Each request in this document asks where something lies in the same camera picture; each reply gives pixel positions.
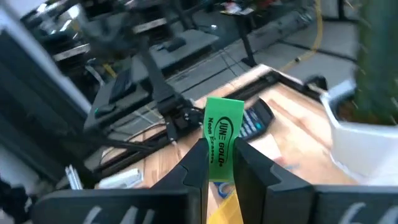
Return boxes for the black calculator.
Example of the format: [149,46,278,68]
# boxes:
[238,98,275,141]

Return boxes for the grey desk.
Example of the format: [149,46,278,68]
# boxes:
[83,67,153,131]
[148,29,220,72]

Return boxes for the white plant pot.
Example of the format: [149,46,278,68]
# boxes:
[320,79,398,187]

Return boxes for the yellow extension cable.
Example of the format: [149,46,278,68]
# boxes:
[279,0,324,72]

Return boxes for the black standing desk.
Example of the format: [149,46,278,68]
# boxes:
[219,0,280,68]

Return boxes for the black keyboard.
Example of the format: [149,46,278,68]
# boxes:
[108,68,137,103]

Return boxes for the small black box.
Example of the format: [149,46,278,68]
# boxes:
[164,36,187,52]

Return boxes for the black aluminium table frame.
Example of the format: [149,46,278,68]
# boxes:
[90,70,329,181]

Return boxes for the black computer mouse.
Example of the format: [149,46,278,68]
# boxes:
[95,104,118,118]

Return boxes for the green columnar cactus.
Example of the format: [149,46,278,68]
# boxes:
[354,0,398,125]

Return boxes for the yellow transparent plastic box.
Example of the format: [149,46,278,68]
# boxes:
[207,189,245,224]

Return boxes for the black frame handle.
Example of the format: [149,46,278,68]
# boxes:
[303,74,328,91]

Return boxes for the blue-handled scissors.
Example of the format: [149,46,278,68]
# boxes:
[214,182,234,198]

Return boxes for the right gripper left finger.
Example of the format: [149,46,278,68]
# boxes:
[32,138,210,224]

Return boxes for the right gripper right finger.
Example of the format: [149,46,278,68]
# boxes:
[234,138,398,224]

